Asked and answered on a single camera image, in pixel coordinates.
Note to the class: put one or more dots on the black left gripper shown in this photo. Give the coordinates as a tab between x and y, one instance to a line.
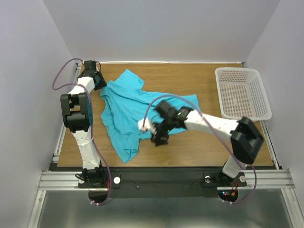
103	82

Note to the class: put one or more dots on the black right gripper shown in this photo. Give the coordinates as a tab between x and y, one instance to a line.
157	140

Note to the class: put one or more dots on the turquoise t shirt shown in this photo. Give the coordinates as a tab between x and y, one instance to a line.
125	105

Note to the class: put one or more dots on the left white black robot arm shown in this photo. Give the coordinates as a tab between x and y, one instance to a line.
77	113

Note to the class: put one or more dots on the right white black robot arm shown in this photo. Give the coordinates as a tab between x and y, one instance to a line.
246	140

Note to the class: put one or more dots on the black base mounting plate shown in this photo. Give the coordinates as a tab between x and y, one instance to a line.
149	183

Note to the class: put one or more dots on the white plastic laundry basket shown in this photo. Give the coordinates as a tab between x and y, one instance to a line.
241	93

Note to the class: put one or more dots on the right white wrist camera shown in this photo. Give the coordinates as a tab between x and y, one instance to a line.
146	125

